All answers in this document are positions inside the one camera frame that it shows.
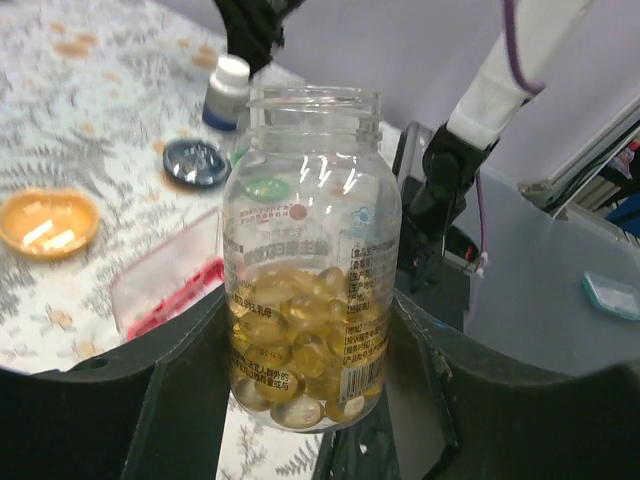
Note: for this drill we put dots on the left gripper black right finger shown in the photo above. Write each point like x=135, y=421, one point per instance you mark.
x=452, y=408

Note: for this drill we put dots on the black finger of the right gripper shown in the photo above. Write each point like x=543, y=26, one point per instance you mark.
x=254, y=28

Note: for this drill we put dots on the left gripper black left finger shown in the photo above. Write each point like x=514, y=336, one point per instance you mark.
x=152, y=408

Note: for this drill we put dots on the red rectangular pill box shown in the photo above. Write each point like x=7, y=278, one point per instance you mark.
x=170, y=278

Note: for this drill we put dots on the amber pill bottle gold cap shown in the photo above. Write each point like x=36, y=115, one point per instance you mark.
x=311, y=228

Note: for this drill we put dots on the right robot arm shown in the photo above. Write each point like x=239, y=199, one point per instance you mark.
x=480, y=125

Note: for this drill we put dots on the white capped pill bottle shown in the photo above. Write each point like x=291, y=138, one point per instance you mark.
x=227, y=93

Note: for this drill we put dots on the floral patterned table mat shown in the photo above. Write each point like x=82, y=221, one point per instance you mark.
x=91, y=93

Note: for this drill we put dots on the teal packet on floor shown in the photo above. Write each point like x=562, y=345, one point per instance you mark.
x=611, y=296

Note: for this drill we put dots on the orange round pill case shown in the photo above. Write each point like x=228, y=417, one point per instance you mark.
x=48, y=224

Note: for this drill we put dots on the aluminium frame rail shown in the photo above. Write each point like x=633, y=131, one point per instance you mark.
x=555, y=193

